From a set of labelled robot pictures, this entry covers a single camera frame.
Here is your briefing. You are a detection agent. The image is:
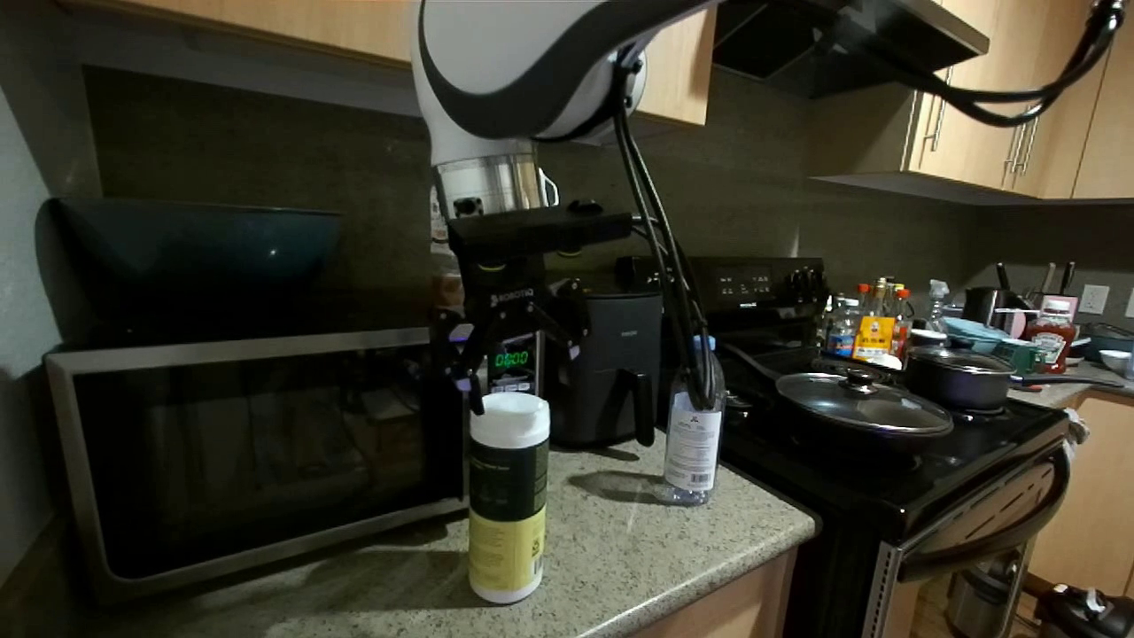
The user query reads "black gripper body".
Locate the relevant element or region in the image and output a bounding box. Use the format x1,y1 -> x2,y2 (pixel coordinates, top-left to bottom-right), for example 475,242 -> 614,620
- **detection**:
461,246 -> 560,348

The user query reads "green bottle with white lid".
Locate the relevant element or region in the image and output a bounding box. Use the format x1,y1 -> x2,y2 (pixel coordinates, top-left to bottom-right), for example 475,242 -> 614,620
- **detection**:
465,390 -> 558,607

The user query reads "clear water bottle blue cap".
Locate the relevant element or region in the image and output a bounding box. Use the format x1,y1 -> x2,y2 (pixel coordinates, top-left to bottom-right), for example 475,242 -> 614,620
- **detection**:
659,333 -> 725,509

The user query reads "small bottle with blue cap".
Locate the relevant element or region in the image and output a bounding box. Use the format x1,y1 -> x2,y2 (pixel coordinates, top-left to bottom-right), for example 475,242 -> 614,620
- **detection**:
827,296 -> 862,363

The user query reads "orange juice bottle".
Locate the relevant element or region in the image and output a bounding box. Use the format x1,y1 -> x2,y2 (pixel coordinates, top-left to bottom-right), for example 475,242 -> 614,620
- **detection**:
849,280 -> 900,363

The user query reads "black air fryer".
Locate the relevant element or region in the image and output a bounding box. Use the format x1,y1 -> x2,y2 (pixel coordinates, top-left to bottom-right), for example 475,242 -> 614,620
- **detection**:
546,287 -> 672,455

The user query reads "stainless steel microwave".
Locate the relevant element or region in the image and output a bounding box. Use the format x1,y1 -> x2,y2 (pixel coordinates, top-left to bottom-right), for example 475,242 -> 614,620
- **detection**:
40,325 -> 548,609

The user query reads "dark teal bowl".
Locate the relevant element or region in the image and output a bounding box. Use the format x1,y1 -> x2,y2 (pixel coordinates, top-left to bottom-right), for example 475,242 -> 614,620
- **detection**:
50,199 -> 347,318

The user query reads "wooden base cabinet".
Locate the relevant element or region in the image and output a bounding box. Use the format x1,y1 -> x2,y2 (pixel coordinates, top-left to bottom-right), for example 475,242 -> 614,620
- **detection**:
633,547 -> 800,638

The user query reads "frying pan with glass lid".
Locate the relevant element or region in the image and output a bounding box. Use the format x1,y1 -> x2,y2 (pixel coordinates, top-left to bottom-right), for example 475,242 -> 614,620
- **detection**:
773,364 -> 957,452

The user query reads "black electric stove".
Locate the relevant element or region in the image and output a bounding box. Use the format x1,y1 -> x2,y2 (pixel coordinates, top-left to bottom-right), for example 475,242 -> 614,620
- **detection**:
614,253 -> 1078,638

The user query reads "small dark saucepan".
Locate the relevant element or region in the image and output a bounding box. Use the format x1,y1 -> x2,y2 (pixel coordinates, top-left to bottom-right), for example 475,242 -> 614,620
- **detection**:
906,348 -> 1022,416

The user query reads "teal plastic container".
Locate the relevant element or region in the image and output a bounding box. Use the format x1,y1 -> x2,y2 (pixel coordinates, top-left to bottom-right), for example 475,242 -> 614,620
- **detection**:
943,312 -> 1042,374

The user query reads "red white container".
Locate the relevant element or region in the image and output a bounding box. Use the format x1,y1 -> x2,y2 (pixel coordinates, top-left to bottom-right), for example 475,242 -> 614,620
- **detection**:
1025,296 -> 1082,376

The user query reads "wooden side counter cabinet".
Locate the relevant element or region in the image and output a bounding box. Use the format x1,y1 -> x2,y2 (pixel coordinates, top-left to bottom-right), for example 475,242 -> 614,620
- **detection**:
1025,387 -> 1134,599

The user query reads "dark appliance on floor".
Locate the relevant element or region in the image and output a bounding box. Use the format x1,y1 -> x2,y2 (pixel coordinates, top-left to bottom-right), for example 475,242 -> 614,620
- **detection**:
1036,577 -> 1134,638

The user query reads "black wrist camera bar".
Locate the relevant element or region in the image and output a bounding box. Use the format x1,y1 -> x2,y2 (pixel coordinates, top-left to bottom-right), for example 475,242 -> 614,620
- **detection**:
444,201 -> 639,255

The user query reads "wooden corner wall cabinet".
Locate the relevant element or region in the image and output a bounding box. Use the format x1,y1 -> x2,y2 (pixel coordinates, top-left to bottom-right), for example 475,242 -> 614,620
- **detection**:
900,33 -> 1134,205

